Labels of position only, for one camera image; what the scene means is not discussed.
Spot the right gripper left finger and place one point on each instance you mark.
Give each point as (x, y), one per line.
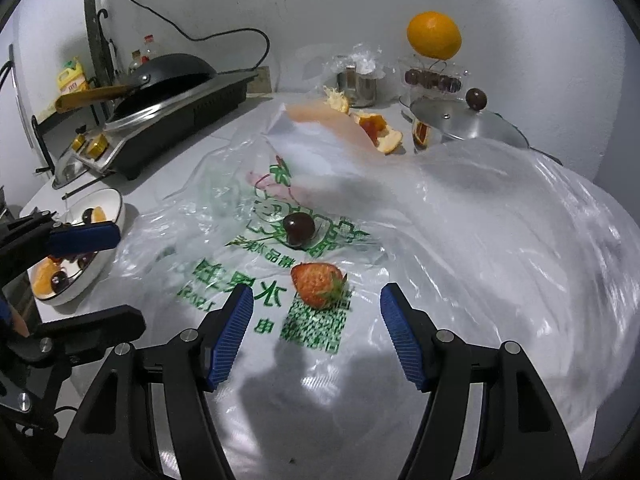
(222, 333)

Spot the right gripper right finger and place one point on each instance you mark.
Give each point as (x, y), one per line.
(411, 332)

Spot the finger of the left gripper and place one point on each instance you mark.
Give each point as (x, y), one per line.
(25, 241)
(83, 338)

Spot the peeled mandarin half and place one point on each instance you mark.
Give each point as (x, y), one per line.
(42, 276)

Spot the mandarin segment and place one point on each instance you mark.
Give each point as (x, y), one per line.
(98, 215)

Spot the strawberry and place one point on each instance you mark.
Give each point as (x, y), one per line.
(319, 285)

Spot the dark cherry back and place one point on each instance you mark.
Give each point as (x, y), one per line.
(299, 229)

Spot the black chopstick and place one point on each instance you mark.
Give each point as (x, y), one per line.
(89, 184)

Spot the white round plate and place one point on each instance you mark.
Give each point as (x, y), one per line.
(111, 201)

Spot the steel pot lid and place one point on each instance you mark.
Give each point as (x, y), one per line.
(67, 169)

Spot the clear printed plastic bag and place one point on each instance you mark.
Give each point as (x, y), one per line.
(494, 243)

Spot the black metal rack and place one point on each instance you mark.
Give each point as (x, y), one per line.
(55, 133)

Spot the steel induction cooker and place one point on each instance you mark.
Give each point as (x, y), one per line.
(126, 146)

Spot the yellow detergent bottle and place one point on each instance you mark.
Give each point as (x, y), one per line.
(72, 77)

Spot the black umbrella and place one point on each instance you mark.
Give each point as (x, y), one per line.
(105, 48)

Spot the half peeled orange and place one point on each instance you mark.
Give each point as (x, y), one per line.
(385, 139)

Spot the dark oil bottle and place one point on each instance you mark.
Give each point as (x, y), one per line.
(135, 61)

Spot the black wok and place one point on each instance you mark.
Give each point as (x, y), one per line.
(167, 67)

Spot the red cap sauce bottle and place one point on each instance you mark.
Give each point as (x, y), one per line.
(150, 49)

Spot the steel lid with knob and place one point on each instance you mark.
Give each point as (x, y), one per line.
(467, 119)

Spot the clear box of dates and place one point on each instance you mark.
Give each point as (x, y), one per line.
(431, 78)

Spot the steel cup in bag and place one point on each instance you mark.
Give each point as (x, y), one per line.
(352, 71)

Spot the whole orange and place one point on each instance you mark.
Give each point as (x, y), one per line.
(434, 35)

